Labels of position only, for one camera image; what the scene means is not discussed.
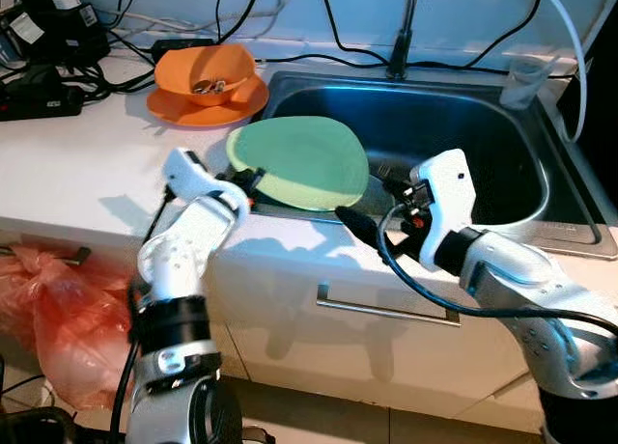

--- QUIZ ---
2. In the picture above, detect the metal faucet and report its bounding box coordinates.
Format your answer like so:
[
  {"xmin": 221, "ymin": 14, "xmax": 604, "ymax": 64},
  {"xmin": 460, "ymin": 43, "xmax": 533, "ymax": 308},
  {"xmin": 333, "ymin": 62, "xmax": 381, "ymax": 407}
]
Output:
[{"xmin": 386, "ymin": 0, "xmax": 426, "ymax": 81}]

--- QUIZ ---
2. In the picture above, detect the clear drinking glass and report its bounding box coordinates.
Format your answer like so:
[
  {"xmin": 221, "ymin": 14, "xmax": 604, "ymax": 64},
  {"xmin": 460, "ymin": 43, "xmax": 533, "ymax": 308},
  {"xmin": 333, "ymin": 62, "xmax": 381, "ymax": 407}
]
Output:
[{"xmin": 499, "ymin": 58, "xmax": 547, "ymax": 112}]

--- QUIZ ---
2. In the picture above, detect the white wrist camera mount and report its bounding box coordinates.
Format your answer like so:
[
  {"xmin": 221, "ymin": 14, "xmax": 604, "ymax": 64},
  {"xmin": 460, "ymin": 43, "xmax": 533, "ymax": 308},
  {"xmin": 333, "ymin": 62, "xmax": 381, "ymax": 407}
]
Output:
[
  {"xmin": 406, "ymin": 150, "xmax": 474, "ymax": 271},
  {"xmin": 161, "ymin": 147, "xmax": 250, "ymax": 213}
]

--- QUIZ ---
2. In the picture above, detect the black countertop appliance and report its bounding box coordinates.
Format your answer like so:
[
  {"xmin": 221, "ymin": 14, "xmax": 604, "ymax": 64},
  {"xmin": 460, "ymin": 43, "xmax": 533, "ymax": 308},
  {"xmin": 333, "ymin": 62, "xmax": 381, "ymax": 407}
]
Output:
[{"xmin": 579, "ymin": 0, "xmax": 618, "ymax": 208}]

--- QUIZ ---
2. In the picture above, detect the long silver cabinet handle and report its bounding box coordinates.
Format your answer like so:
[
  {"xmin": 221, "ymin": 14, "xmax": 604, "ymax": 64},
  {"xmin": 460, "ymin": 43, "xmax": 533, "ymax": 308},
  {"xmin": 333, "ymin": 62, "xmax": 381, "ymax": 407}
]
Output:
[{"xmin": 316, "ymin": 283, "xmax": 463, "ymax": 327}]

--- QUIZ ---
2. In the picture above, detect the red plastic bag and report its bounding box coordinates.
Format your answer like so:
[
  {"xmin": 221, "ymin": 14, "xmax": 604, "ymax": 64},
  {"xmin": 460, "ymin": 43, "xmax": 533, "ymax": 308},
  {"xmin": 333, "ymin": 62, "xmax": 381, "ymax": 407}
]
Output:
[{"xmin": 0, "ymin": 246, "xmax": 136, "ymax": 411}]

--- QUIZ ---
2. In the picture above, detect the black labelled power adapter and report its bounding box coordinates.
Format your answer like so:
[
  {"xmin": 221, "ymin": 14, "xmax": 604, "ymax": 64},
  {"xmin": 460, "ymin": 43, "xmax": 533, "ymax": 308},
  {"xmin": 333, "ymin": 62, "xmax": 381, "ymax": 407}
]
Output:
[
  {"xmin": 5, "ymin": 5, "xmax": 59, "ymax": 64},
  {"xmin": 39, "ymin": 0, "xmax": 109, "ymax": 67}
]

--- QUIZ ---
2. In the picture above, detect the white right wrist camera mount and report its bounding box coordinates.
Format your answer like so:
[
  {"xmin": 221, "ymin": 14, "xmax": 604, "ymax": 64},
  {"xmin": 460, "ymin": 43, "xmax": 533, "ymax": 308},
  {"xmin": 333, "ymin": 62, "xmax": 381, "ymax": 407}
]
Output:
[{"xmin": 406, "ymin": 150, "xmax": 474, "ymax": 271}]

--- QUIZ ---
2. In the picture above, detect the dark metal cabinet handle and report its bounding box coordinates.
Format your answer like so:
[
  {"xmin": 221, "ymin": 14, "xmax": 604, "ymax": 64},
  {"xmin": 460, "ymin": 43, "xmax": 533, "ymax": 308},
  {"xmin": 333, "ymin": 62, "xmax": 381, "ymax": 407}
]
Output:
[{"xmin": 0, "ymin": 241, "xmax": 93, "ymax": 268}]

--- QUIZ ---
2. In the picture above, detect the wide white cabinet front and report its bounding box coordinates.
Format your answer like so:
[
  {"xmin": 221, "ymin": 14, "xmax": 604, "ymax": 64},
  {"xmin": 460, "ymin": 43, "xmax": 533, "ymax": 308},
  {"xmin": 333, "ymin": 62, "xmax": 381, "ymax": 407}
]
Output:
[{"xmin": 212, "ymin": 251, "xmax": 580, "ymax": 416}]

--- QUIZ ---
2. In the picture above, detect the stainless steel sink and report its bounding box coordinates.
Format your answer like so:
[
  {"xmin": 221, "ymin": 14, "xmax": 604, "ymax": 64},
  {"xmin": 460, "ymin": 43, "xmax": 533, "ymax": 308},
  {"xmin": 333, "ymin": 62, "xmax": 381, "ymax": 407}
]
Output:
[{"xmin": 246, "ymin": 70, "xmax": 618, "ymax": 260}]

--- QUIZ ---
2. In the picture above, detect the white water hose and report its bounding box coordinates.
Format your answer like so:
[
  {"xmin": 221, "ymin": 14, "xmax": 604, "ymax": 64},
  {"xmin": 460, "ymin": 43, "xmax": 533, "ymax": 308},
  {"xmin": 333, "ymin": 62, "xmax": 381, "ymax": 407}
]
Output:
[{"xmin": 526, "ymin": 0, "xmax": 588, "ymax": 144}]

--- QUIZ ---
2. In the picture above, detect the orange plate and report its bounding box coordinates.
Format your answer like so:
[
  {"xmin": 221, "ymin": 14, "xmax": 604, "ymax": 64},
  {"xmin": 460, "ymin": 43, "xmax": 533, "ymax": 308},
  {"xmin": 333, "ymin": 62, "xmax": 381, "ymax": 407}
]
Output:
[{"xmin": 147, "ymin": 74, "xmax": 269, "ymax": 128}]

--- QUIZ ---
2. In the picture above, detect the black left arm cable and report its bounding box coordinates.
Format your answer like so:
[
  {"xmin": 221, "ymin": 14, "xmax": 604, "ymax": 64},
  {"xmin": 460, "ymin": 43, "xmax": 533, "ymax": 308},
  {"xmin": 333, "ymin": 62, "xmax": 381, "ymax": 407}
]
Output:
[{"xmin": 108, "ymin": 188, "xmax": 180, "ymax": 444}]

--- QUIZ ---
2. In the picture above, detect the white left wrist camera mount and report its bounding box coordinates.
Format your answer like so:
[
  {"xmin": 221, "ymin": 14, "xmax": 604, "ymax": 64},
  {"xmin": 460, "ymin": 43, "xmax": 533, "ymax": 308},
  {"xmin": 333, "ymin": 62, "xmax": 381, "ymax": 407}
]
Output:
[{"xmin": 161, "ymin": 147, "xmax": 250, "ymax": 213}]

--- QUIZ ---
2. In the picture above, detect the orange bowl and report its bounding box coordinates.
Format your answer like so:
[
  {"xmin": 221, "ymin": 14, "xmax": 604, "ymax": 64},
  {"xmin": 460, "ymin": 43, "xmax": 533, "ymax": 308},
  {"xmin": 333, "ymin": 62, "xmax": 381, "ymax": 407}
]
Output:
[{"xmin": 154, "ymin": 44, "xmax": 257, "ymax": 107}]

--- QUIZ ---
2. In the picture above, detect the flat black power brick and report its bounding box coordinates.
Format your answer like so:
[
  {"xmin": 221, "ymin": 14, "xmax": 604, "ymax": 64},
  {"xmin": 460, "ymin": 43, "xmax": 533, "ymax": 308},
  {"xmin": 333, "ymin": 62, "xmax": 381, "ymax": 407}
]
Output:
[{"xmin": 150, "ymin": 37, "xmax": 218, "ymax": 59}]

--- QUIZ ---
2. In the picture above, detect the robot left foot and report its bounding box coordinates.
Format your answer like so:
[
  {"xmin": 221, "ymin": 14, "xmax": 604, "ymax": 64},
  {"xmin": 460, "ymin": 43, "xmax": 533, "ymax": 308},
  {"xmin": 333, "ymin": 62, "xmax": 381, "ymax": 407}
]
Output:
[{"xmin": 241, "ymin": 425, "xmax": 276, "ymax": 444}]

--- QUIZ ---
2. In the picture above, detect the dark metal cutlery piece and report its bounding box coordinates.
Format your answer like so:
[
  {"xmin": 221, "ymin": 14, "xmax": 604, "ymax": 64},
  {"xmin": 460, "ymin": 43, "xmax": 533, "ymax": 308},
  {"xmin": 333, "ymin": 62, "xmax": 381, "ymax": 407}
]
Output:
[{"xmin": 190, "ymin": 77, "xmax": 228, "ymax": 96}]

